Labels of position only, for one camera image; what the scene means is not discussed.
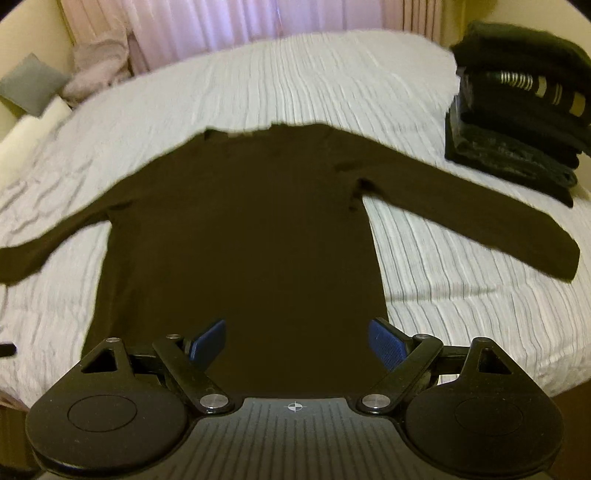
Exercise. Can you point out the stack of folded dark clothes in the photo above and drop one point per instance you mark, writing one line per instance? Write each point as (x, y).
(522, 112)

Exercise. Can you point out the white striped bed duvet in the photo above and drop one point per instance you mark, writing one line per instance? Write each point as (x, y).
(392, 87)

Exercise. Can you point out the grey-green pillow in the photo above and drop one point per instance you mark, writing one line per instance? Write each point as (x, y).
(32, 84)

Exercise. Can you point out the dark brown long-sleeve sweater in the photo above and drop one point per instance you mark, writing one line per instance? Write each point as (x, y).
(267, 232)

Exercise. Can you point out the pink crumpled blanket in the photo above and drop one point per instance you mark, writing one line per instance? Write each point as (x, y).
(98, 64)

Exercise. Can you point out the cream white pillow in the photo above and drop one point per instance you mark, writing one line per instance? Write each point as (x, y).
(18, 147)

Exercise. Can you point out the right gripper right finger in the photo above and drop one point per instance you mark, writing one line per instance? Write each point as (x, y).
(409, 362)

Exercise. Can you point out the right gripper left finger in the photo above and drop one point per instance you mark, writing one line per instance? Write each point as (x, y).
(186, 360)

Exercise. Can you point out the pink window curtain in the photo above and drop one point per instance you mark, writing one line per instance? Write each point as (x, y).
(162, 32)

